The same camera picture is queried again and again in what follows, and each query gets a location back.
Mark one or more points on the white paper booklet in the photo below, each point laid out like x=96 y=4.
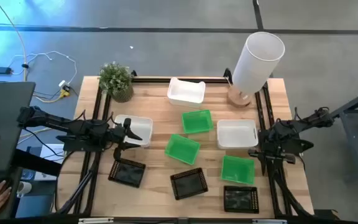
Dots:
x=50 y=154

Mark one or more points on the black desk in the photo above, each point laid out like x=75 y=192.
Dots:
x=5 y=109

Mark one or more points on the black aluminium table frame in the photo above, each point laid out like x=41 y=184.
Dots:
x=182 y=80

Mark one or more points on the black computer mouse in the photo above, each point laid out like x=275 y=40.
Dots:
x=5 y=181

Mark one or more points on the white plastic basket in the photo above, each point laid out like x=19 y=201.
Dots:
x=236 y=133
x=141 y=129
x=186 y=93

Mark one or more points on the potted plant in ribbed pot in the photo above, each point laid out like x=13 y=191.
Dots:
x=115 y=77

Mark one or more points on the yellow plug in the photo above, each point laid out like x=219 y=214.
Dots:
x=64 y=93

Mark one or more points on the green plastic basket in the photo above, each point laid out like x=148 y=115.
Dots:
x=182 y=149
x=197 y=122
x=237 y=170

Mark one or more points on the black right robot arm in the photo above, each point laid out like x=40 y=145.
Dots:
x=291 y=127

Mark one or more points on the dark metal side table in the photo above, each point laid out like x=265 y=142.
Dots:
x=353 y=102

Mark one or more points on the silver mounting bracket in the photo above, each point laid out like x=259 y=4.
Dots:
x=269 y=221
x=96 y=220

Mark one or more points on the black plastic basket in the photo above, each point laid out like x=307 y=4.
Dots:
x=189 y=184
x=240 y=199
x=126 y=173

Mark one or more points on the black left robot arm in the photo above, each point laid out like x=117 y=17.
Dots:
x=73 y=126

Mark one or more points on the white lamp with wooden base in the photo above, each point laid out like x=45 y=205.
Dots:
x=256 y=62

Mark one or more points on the white mug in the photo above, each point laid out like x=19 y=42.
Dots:
x=25 y=188

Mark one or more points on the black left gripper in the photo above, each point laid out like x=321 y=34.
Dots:
x=117 y=135

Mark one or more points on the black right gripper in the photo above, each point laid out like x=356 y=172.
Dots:
x=272 y=155

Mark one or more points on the black desk support bar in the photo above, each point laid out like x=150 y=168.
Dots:
x=36 y=161

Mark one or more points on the white power adapter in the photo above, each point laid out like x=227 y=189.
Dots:
x=62 y=83

